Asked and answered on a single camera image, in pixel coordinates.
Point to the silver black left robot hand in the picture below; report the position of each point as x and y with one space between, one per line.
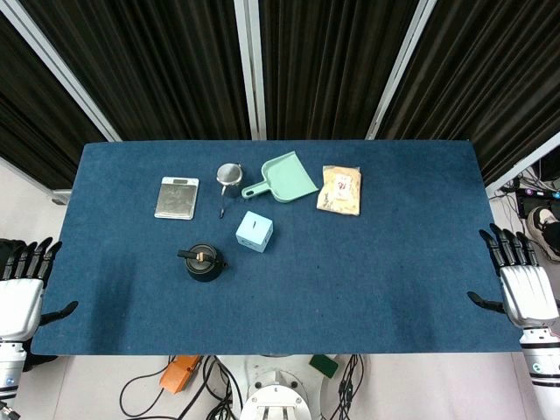
19 306

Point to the black curtain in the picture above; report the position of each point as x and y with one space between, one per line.
490 65
153 65
328 65
30 122

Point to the black teapot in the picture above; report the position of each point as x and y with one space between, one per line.
202 268

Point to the orange device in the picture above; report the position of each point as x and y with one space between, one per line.
177 376

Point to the green box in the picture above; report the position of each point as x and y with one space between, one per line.
324 365

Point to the white black shoe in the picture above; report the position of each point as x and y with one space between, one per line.
542 229

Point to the light blue numbered cube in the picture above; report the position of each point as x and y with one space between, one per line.
254 232

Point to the beige snack packet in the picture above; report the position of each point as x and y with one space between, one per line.
340 192

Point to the silver kitchen scale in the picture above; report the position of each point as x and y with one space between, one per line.
176 201

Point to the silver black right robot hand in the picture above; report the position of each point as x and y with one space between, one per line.
527 297

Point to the mint green dustpan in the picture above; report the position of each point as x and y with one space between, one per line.
286 179

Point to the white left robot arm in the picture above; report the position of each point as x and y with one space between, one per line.
11 372

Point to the white frame post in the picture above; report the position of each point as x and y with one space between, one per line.
400 65
251 65
525 164
61 74

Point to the black electronic box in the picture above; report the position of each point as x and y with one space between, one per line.
531 199

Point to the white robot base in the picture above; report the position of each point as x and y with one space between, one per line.
275 394

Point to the blue tablecloth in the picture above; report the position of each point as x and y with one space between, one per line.
306 297

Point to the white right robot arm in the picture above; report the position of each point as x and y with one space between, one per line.
544 372

